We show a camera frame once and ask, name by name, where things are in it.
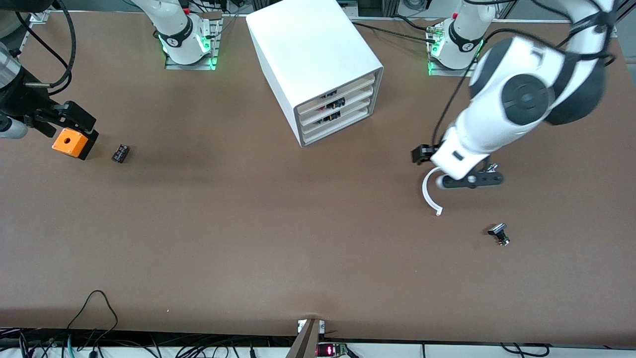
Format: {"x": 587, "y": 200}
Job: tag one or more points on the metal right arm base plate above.
{"x": 174, "y": 65}

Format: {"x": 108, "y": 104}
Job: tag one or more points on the device with red display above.
{"x": 328, "y": 351}

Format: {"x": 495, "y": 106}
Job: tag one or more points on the small black terminal block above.
{"x": 120, "y": 153}

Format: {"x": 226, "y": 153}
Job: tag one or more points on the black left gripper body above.
{"x": 423, "y": 153}

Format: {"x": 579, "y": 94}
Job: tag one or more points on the black headed switch part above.
{"x": 498, "y": 230}

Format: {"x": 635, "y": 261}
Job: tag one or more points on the orange box with hole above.
{"x": 69, "y": 141}

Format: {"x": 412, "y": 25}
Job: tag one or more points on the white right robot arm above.
{"x": 174, "y": 25}

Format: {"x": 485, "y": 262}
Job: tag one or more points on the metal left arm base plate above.
{"x": 447, "y": 73}

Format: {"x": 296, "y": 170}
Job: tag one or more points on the white cabinet drawer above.
{"x": 357, "y": 96}
{"x": 357, "y": 107}
{"x": 357, "y": 86}
{"x": 357, "y": 118}

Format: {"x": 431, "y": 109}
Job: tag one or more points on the small silver switch part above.
{"x": 492, "y": 168}

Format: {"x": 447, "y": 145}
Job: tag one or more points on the white curved plastic arc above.
{"x": 425, "y": 194}

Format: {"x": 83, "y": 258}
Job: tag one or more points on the black red electrical component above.
{"x": 338, "y": 103}

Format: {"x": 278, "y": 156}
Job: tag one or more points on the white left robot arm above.
{"x": 521, "y": 94}

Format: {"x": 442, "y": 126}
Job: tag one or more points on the white drawer cabinet shell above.
{"x": 308, "y": 49}

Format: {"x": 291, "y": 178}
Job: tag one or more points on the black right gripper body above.
{"x": 25, "y": 102}

